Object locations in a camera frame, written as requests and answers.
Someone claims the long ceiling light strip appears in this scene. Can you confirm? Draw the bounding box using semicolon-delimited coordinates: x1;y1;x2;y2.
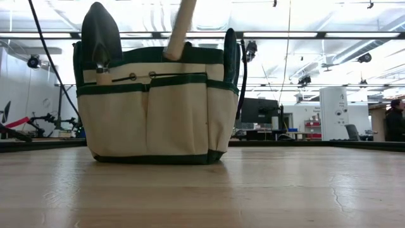
0;30;405;40

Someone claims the red storage shelf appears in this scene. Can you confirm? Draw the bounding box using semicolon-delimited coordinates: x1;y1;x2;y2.
304;119;322;139

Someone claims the black background monitor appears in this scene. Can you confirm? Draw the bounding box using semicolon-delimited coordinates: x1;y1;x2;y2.
240;98;280;124

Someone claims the black aluminium table frame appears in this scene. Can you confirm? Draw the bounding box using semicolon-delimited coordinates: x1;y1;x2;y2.
0;138;405;153

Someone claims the person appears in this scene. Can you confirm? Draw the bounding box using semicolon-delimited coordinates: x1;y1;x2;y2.
385;98;405;143

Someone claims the black hanging cable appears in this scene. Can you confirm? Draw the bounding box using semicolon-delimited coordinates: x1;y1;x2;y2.
27;0;82;120

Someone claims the cream and green gardening bag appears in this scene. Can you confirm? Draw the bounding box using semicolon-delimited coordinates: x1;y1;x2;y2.
72;27;248;165

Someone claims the wooden-handled narrow trowel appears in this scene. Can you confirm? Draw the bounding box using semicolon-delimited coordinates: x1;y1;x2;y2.
163;0;197;61

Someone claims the dark office chair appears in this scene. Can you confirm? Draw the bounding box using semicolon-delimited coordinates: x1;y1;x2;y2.
344;124;361;141

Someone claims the wooden-handled wide trowel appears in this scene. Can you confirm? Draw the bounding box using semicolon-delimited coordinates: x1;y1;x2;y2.
81;1;123;86

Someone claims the white pillar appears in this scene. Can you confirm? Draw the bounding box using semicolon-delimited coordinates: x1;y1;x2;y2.
319;87;349;141

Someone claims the red flat bar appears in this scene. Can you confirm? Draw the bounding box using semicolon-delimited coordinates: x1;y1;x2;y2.
6;116;30;129

